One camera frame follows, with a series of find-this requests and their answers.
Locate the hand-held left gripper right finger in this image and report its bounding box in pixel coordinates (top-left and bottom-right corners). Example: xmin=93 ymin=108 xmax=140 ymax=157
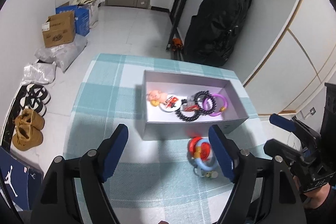
xmin=208 ymin=124 xmax=307 ymax=224

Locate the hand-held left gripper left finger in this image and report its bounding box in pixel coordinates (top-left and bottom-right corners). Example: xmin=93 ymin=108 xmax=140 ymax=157
xmin=30 ymin=123 xmax=129 ymax=224

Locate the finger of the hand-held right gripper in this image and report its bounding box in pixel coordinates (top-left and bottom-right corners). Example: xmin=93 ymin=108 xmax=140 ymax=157
xmin=263 ymin=138 xmax=307 ymax=162
xmin=269 ymin=113 xmax=320 ymax=144

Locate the blue ring bracelet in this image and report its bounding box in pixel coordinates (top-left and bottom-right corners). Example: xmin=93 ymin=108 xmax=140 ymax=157
xmin=193 ymin=139 xmax=218 ymax=170

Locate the small charm keychain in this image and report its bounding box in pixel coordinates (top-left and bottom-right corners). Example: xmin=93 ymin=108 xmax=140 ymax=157
xmin=194 ymin=166 xmax=218 ymax=180

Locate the red ring bracelet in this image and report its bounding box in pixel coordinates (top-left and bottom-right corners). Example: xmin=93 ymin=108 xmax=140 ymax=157
xmin=187 ymin=136 xmax=208 ymax=156

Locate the black bead bracelet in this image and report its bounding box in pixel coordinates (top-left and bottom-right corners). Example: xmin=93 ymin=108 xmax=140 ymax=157
xmin=175 ymin=91 xmax=217 ymax=123

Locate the grey cardboard box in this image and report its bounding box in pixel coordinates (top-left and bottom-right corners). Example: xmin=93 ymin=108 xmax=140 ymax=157
xmin=142 ymin=70 xmax=249 ymax=141

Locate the purple ring bracelet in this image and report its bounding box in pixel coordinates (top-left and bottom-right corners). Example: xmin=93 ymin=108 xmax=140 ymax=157
xmin=202 ymin=93 xmax=229 ymax=117

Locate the pink pig toy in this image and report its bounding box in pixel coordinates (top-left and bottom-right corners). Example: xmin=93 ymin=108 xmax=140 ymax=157
xmin=147 ymin=90 xmax=168 ymax=107

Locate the white round badge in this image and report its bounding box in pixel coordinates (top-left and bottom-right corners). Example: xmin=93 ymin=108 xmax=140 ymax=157
xmin=159 ymin=93 xmax=181 ymax=111

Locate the person's right forearm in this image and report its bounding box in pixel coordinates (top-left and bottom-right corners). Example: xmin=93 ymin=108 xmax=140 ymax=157
xmin=304 ymin=183 xmax=336 ymax=224

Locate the person's right hand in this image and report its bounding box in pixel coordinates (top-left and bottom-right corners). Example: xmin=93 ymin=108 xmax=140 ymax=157
xmin=293 ymin=175 xmax=332 ymax=210

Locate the teal checkered tablecloth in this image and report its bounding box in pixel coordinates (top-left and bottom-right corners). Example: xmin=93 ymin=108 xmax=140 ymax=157
xmin=63 ymin=53 xmax=265 ymax=224

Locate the white wardrobe with wood trim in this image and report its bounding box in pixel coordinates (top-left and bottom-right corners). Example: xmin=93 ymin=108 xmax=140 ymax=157
xmin=243 ymin=0 xmax=336 ymax=114

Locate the brown suede boot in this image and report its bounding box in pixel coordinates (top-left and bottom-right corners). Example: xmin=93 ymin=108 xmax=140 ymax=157
xmin=14 ymin=109 xmax=45 ymax=132
xmin=12 ymin=124 xmax=44 ymax=151

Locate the black and white sneaker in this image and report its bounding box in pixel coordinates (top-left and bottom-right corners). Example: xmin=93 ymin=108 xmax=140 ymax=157
xmin=26 ymin=84 xmax=51 ymax=104
xmin=20 ymin=97 xmax=47 ymax=116

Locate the blue shoe box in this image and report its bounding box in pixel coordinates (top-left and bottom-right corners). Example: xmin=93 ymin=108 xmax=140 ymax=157
xmin=0 ymin=146 xmax=44 ymax=211

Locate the small grey plastic package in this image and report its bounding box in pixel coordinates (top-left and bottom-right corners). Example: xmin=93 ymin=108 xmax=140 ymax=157
xmin=22 ymin=63 xmax=57 ymax=85

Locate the large grey plastic package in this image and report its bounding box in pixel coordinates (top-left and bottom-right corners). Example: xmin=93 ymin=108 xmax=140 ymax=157
xmin=35 ymin=34 xmax=88 ymax=73

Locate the black backpack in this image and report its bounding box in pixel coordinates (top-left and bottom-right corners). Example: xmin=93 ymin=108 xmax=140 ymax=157
xmin=184 ymin=0 xmax=253 ymax=68

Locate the orange and black object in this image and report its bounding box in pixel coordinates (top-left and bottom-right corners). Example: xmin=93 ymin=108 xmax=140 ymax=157
xmin=171 ymin=38 xmax=183 ymax=52

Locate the blue cardboard box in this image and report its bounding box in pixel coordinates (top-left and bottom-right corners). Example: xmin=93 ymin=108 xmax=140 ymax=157
xmin=56 ymin=1 xmax=91 ymax=37

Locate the brown cardboard box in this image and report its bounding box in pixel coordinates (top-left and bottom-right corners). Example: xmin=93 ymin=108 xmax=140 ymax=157
xmin=41 ymin=12 xmax=76 ymax=48

